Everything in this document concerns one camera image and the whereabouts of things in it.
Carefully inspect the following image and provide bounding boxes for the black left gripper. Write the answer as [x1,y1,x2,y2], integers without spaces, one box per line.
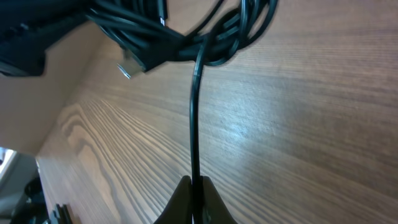
[1,0,91,77]

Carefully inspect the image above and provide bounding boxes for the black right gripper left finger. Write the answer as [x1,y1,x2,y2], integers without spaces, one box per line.
[154,175,193,224]

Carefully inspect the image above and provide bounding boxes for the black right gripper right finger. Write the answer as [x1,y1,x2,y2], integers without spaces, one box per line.
[202,176,237,224]

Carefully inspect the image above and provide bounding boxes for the thin black micro-USB cable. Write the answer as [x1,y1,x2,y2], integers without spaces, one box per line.
[188,0,279,224]

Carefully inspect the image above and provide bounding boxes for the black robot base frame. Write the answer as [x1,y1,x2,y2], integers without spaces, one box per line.
[10,177,73,224]

